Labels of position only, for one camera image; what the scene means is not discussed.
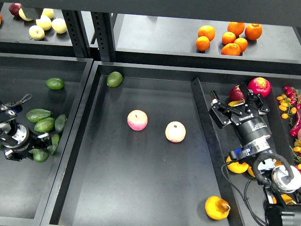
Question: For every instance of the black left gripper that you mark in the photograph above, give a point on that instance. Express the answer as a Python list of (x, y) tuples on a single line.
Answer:
[(18, 141)]

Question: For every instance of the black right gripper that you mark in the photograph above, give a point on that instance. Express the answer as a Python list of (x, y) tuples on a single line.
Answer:
[(246, 118)]

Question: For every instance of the dark green avocado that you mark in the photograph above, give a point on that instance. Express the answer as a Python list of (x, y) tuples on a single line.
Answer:
[(39, 155)]

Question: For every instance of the yellow pear with brown stem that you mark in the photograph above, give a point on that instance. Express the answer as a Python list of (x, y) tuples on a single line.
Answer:
[(217, 208)]

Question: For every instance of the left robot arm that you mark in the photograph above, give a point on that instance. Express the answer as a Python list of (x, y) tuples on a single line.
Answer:
[(9, 111)]

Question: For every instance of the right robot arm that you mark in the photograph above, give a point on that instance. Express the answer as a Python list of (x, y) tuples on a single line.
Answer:
[(281, 181)]

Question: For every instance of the yellow pear near red apples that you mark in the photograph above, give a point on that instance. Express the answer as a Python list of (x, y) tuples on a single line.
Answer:
[(236, 103)]

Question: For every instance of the green avocado left middle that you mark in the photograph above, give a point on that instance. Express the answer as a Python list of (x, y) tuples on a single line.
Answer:
[(45, 125)]

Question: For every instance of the green avocado lower left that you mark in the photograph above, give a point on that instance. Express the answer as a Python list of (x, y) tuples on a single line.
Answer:
[(55, 144)]

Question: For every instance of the green avocado left top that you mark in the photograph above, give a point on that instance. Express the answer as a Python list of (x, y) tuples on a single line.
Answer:
[(38, 114)]

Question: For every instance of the green avocado upper left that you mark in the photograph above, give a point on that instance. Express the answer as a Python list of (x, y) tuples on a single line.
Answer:
[(55, 83)]

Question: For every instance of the green avocado in centre tray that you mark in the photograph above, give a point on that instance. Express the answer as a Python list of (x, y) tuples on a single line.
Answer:
[(114, 79)]

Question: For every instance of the yellow pear bottom right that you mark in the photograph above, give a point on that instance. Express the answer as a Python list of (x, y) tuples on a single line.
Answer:
[(287, 199)]

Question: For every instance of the bright red apple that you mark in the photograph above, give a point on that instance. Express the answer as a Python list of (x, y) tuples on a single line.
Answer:
[(260, 85)]

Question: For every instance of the black left tray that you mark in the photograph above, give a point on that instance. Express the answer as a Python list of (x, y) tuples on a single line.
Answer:
[(25, 186)]

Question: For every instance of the black tray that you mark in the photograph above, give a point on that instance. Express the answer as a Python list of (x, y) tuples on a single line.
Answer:
[(25, 186), (221, 141), (137, 185)]

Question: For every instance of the orange bottom front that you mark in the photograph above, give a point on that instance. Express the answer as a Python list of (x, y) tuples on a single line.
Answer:
[(231, 49)]

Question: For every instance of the orange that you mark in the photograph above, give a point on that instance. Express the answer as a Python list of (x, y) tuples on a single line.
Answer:
[(231, 49), (228, 37), (207, 31), (253, 31), (242, 43), (202, 43), (236, 27)]

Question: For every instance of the orange right middle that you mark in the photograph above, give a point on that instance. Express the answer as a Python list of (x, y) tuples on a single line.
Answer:
[(242, 43)]

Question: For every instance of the cherry tomato bunch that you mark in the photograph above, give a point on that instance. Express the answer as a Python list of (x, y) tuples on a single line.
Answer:
[(289, 102)]

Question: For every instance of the orange centre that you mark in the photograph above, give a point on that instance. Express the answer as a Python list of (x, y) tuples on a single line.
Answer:
[(228, 37)]

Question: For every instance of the orange lower left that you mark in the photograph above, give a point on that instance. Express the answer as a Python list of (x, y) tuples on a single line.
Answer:
[(202, 43)]

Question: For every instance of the pale yellow pink apple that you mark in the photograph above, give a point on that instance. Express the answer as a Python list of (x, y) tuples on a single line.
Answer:
[(175, 132)]

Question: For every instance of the orange top right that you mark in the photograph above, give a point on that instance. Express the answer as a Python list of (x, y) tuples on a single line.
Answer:
[(253, 31)]

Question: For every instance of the orange top middle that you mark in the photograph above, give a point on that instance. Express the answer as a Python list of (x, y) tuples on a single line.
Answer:
[(236, 27)]

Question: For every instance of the red chili pepper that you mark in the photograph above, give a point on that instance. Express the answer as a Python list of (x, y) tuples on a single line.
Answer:
[(297, 126)]

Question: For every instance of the orange top left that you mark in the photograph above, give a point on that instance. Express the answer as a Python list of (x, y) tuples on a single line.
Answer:
[(207, 31)]

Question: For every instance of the pink red apple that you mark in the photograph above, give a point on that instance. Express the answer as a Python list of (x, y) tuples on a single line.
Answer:
[(137, 120)]

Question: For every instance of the black right tray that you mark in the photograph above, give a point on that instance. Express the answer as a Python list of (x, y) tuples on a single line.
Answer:
[(221, 141)]

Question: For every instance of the black centre tray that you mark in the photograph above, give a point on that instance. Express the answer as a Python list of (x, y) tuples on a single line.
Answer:
[(137, 185)]

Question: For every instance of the pale yellow apple front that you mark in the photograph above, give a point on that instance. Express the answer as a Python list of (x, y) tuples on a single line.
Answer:
[(36, 32)]

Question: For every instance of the pale yellow apple middle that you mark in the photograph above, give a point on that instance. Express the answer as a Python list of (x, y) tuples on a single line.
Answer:
[(44, 22)]

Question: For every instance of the pale yellow apple partly hidden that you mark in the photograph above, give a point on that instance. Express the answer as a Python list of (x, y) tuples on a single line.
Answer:
[(23, 16)]

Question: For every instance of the pale yellow apple back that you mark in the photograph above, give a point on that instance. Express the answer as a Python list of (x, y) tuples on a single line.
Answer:
[(49, 12)]

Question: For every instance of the dark red apple on shelf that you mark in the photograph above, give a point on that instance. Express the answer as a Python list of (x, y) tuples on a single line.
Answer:
[(14, 9)]

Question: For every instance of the dark avocado by tray wall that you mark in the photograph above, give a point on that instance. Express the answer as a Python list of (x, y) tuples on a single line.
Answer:
[(60, 123)]

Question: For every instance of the black shelf upright post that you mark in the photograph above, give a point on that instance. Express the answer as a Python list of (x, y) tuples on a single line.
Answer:
[(103, 26)]

